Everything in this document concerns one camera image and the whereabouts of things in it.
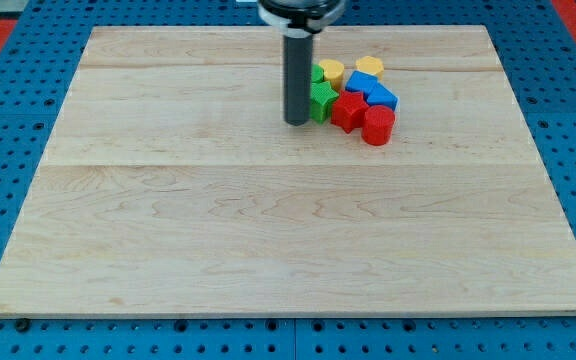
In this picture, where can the blue cube block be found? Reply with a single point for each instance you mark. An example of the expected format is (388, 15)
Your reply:
(361, 82)

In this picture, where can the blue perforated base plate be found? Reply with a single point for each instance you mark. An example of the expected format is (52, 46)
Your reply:
(38, 62)

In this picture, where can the yellow heart block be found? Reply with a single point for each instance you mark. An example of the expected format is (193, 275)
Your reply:
(333, 72)

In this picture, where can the green star block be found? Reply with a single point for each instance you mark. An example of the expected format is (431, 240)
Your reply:
(322, 98)

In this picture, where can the small green block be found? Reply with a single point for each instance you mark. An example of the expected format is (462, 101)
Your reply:
(317, 74)

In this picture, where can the blue pentagon block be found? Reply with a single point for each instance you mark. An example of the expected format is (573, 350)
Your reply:
(381, 95)

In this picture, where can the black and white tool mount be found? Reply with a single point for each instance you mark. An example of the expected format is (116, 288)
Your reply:
(300, 16)

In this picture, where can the light wooden board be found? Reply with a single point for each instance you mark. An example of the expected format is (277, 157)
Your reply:
(170, 187)

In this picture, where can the red star block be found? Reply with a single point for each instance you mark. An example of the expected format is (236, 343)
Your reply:
(348, 111)

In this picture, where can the yellow hexagon block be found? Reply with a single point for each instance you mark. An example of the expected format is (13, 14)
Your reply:
(370, 65)

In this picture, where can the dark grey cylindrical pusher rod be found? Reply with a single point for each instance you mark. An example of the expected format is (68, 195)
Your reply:
(297, 69)

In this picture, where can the red cylinder block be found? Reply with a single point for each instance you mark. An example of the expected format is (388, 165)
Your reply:
(378, 124)

